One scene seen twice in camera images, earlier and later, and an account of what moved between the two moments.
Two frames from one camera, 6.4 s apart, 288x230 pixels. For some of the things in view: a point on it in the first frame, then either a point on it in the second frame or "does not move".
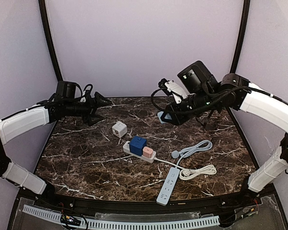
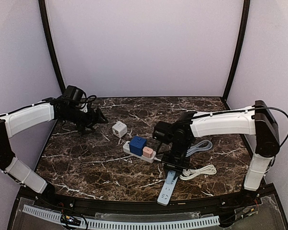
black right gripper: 176,113 → 176,163
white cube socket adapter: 119,129 does not move
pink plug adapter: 147,152 does not move
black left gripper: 92,108 → 92,119
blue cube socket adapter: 136,145 does not move
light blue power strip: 168,186 does not move
